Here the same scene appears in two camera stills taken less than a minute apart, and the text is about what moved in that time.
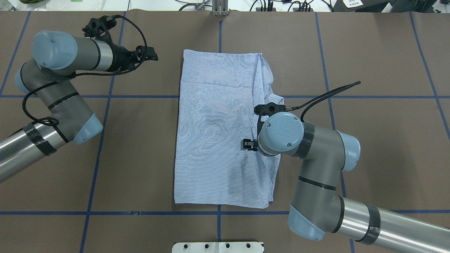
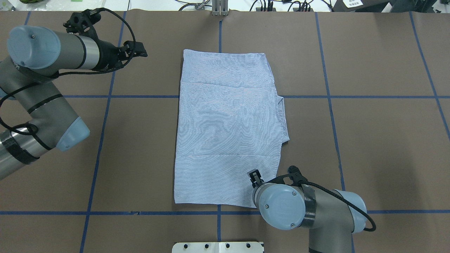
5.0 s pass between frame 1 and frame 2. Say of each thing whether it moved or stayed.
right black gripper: moved
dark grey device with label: stayed
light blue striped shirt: stayed
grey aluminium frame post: stayed
